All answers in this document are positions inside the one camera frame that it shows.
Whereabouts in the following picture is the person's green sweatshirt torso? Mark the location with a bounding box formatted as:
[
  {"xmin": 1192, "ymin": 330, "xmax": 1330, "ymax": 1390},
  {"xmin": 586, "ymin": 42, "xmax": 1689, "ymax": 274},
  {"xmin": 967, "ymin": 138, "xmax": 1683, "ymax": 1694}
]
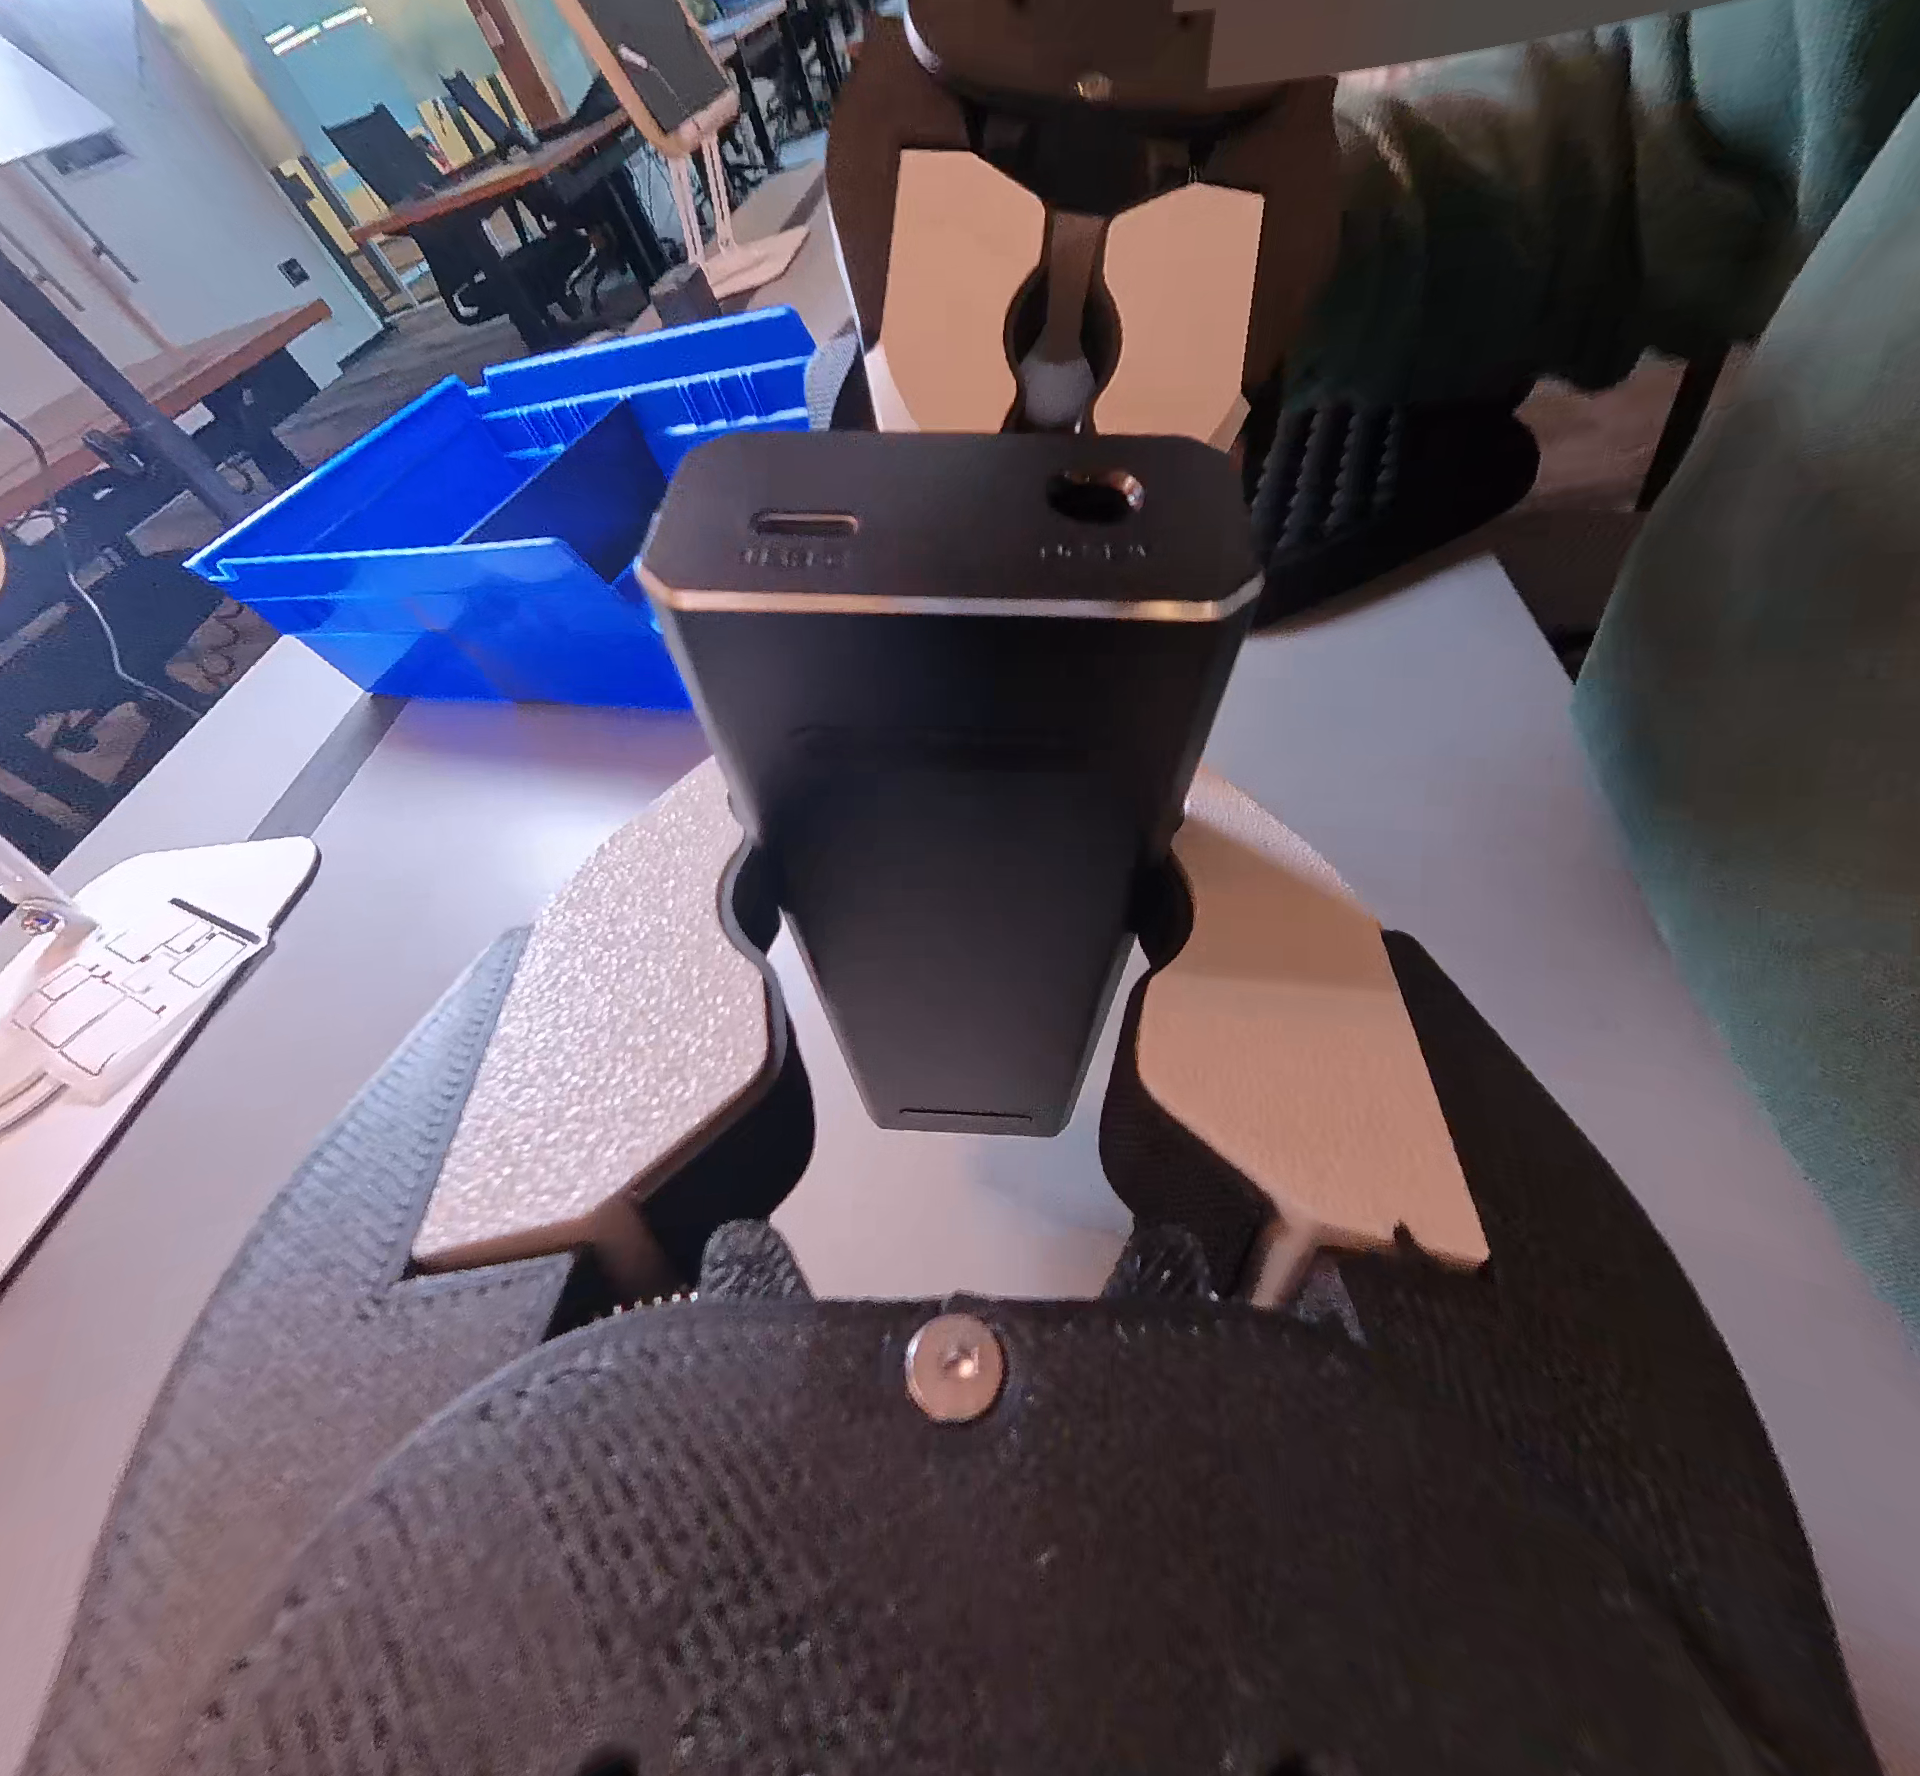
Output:
[{"xmin": 1571, "ymin": 0, "xmax": 1920, "ymax": 1358}]

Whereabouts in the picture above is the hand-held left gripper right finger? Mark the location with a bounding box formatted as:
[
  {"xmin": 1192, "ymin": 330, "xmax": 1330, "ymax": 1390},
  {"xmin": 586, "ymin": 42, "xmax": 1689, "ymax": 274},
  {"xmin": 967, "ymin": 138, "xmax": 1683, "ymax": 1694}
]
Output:
[{"xmin": 1100, "ymin": 770, "xmax": 1496, "ymax": 1308}]

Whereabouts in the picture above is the blue plastic bin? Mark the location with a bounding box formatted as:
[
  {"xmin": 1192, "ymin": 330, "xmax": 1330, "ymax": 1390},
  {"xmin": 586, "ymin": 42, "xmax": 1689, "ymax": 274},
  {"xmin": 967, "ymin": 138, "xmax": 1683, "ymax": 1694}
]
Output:
[{"xmin": 181, "ymin": 301, "xmax": 820, "ymax": 711}]

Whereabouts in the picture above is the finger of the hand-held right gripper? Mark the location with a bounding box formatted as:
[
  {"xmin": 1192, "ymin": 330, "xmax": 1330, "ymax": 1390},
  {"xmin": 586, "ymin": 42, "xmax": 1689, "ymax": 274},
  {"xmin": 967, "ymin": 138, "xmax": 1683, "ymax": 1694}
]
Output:
[
  {"xmin": 831, "ymin": 51, "xmax": 1052, "ymax": 438},
  {"xmin": 1088, "ymin": 81, "xmax": 1340, "ymax": 453}
]

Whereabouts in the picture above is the black braided usb cable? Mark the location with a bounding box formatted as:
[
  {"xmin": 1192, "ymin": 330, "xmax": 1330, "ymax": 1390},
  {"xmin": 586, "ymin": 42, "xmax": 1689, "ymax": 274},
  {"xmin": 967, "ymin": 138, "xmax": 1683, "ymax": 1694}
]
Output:
[{"xmin": 1025, "ymin": 208, "xmax": 1118, "ymax": 444}]

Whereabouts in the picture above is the black pole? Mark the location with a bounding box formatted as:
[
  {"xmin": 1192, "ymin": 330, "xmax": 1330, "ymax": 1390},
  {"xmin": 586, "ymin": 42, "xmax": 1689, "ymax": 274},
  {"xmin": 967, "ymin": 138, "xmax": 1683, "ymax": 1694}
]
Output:
[{"xmin": 0, "ymin": 248, "xmax": 248, "ymax": 525}]

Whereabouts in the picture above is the black office chair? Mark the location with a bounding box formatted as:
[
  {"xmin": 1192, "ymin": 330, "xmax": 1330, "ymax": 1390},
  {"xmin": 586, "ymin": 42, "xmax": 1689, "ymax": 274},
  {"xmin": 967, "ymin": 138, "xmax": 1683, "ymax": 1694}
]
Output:
[
  {"xmin": 435, "ymin": 69, "xmax": 602, "ymax": 322},
  {"xmin": 321, "ymin": 102, "xmax": 452, "ymax": 211}
]

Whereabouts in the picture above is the wooden office desk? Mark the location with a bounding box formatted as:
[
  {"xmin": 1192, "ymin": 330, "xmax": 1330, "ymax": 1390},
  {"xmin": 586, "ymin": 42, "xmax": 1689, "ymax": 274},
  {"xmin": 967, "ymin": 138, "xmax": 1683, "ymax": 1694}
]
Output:
[
  {"xmin": 351, "ymin": 115, "xmax": 631, "ymax": 309},
  {"xmin": 0, "ymin": 297, "xmax": 336, "ymax": 525}
]

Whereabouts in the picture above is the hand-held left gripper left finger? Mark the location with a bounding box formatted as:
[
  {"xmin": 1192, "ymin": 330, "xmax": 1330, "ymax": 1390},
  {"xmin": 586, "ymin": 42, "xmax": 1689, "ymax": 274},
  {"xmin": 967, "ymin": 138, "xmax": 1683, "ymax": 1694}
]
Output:
[{"xmin": 403, "ymin": 764, "xmax": 821, "ymax": 1299}]

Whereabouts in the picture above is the person's right forearm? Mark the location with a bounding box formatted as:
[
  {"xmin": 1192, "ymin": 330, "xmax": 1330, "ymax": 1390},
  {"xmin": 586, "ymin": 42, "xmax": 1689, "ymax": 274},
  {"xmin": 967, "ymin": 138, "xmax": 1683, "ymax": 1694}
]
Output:
[{"xmin": 1284, "ymin": 4, "xmax": 1826, "ymax": 450}]

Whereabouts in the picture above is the black usb hub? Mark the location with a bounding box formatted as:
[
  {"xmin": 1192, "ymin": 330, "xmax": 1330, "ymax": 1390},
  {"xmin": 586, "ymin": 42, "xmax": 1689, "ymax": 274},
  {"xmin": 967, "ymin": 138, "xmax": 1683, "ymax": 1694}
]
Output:
[{"xmin": 637, "ymin": 433, "xmax": 1267, "ymax": 1135}]

